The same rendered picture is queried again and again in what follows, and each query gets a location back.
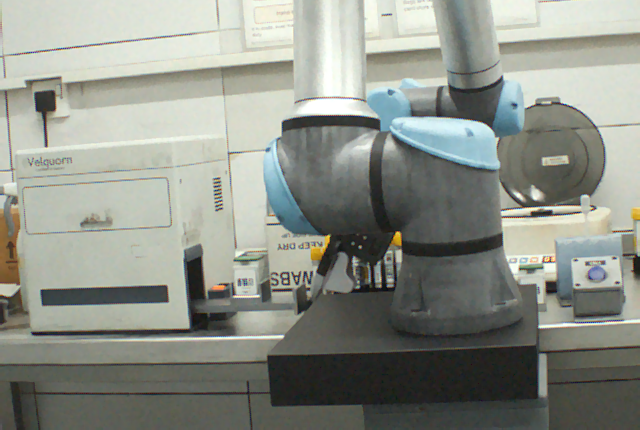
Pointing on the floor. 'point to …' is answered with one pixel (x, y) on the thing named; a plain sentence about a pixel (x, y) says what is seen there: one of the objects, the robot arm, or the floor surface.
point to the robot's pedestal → (465, 413)
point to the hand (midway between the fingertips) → (312, 291)
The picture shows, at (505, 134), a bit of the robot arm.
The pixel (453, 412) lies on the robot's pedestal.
